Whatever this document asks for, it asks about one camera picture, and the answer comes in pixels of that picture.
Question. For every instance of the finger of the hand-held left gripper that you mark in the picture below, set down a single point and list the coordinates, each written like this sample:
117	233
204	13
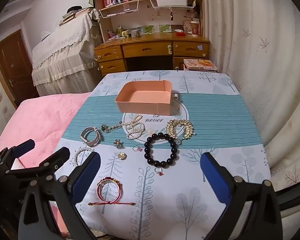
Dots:
58	157
25	146

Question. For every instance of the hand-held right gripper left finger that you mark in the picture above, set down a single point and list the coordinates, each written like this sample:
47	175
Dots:
86	177

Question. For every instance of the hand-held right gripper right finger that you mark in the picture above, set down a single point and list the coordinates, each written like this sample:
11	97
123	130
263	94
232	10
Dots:
215	180

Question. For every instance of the pale band smart watch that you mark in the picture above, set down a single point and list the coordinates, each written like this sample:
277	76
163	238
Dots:
84	135

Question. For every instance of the small flower brooch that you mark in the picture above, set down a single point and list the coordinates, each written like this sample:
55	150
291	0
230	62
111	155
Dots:
117	143

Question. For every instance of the green jewelled hairpin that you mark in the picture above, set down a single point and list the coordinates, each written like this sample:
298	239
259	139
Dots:
106	128

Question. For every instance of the gold leaf hair comb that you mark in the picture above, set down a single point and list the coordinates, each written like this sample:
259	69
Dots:
173	128

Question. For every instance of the pink storage box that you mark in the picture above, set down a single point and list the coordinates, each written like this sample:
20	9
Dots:
140	97

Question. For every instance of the pink blanket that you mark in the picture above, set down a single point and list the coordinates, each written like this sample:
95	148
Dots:
40	120

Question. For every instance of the round gold pendant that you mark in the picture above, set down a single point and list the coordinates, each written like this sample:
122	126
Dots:
122	156

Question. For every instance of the brown wooden door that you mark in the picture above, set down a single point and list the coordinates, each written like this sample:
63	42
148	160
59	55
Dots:
12	65

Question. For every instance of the lace covered piano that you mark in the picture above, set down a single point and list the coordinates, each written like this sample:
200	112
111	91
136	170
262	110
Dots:
62	55

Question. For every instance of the stack of colourful magazines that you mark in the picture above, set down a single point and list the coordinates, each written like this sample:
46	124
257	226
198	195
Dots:
200	64

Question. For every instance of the leaf patterned curtain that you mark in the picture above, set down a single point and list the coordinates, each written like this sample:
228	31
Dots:
252	55

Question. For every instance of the white drawer latch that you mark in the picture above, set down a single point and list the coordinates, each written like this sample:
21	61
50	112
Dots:
169	49

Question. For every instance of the wooden desk with drawers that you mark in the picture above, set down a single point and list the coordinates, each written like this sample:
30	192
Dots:
145	48

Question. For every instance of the stack of books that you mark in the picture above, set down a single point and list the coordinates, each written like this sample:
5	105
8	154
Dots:
72	15

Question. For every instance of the white mug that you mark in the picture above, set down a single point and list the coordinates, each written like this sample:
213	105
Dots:
125	33

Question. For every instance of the metal cup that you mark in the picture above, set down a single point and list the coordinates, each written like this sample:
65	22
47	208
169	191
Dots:
135	33

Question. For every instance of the red tissue box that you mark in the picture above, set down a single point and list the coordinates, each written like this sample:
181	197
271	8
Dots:
179	32

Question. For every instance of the red and white cup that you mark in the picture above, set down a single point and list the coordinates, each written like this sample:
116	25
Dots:
195	28

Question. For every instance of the floral patterned container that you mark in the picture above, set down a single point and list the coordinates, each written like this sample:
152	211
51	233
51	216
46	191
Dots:
186	27

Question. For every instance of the green picture tiles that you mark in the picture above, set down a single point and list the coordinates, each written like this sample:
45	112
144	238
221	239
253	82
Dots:
156	28

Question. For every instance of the wooden bookshelf hutch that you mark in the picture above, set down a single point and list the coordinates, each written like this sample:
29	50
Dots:
150	15

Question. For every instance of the hanging keys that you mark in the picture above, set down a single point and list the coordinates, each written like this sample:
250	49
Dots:
171	15

